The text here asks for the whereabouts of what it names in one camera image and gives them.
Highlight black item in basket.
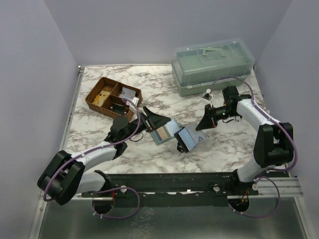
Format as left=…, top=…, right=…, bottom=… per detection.
left=110, top=104, right=128, bottom=116

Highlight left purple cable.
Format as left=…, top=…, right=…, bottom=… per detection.
left=43, top=97, right=142, bottom=220

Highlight purple cable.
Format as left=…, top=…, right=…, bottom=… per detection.
left=43, top=97, right=142, bottom=220
left=209, top=76, right=299, bottom=217

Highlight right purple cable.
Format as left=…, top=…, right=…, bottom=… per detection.
left=209, top=76, right=299, bottom=217

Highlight gold cards in basket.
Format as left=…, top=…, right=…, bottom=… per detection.
left=93, top=91, right=110, bottom=107

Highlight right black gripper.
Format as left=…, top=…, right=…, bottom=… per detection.
left=196, top=104, right=239, bottom=131

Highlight brown woven divided basket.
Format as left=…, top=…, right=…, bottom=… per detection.
left=85, top=77, right=143, bottom=120

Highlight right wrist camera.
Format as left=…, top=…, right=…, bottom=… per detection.
left=202, top=89, right=213, bottom=107

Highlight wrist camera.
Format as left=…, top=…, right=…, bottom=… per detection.
left=202, top=89, right=213, bottom=107
left=126, top=97, right=139, bottom=107

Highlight white VIP card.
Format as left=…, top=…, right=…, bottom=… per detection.
left=119, top=87, right=136, bottom=101

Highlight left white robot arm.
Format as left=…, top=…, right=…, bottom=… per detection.
left=37, top=107, right=171, bottom=205

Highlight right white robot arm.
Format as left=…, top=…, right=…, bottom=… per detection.
left=196, top=86, right=298, bottom=195

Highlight black metal base rail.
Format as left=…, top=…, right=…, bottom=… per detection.
left=51, top=170, right=262, bottom=209

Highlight black leather card holder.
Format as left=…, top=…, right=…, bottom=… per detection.
left=174, top=123, right=206, bottom=153

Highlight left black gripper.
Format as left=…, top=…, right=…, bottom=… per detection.
left=123, top=107, right=171, bottom=142

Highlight aluminium frame rail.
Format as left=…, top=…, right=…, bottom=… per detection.
left=58, top=66, right=85, bottom=151

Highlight green plastic storage box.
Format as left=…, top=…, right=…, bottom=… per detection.
left=171, top=39, right=255, bottom=97

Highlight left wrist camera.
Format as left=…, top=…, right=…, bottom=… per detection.
left=126, top=97, right=139, bottom=107

